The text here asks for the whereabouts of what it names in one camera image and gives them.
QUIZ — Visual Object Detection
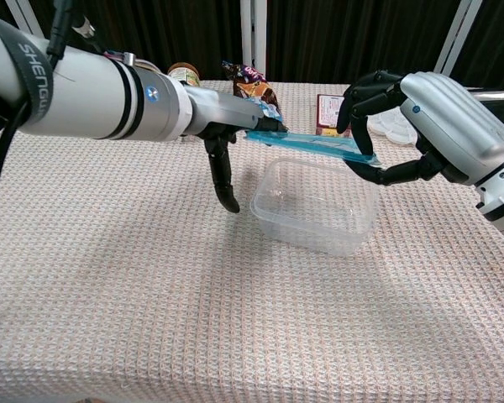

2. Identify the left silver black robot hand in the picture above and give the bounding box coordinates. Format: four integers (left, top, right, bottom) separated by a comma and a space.
182, 81, 288, 216

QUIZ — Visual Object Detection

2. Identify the white flower paint palette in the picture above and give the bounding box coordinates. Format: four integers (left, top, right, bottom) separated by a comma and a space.
366, 112, 422, 146

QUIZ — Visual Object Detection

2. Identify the brown snack bag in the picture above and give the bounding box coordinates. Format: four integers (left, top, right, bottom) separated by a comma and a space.
221, 60, 285, 123

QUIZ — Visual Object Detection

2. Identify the red cardboard box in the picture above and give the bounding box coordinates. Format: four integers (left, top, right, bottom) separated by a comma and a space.
316, 93, 354, 139

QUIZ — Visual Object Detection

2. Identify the black velcro strap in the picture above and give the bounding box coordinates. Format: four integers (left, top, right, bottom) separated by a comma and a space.
0, 18, 52, 123

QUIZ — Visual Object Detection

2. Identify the blue rimmed clear lid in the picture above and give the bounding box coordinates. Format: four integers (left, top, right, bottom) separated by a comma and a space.
244, 128, 381, 170

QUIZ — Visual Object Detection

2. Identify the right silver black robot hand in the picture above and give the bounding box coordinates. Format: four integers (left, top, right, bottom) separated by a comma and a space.
335, 70, 504, 188

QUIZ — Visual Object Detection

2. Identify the clear plastic container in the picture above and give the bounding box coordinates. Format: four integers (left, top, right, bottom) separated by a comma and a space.
249, 157, 380, 259

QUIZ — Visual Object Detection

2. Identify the white metal frame post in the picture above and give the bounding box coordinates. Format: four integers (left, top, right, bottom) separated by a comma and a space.
433, 0, 485, 77
239, 0, 270, 83
8, 0, 47, 34

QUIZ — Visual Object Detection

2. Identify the dark glass bottle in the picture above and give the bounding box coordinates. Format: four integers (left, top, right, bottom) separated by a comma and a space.
167, 62, 203, 90

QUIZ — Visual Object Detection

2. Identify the metal rectangular tray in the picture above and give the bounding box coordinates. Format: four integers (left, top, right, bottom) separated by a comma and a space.
465, 85, 504, 147

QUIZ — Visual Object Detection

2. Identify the pink woven tablecloth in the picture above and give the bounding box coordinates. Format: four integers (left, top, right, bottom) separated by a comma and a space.
0, 76, 504, 403

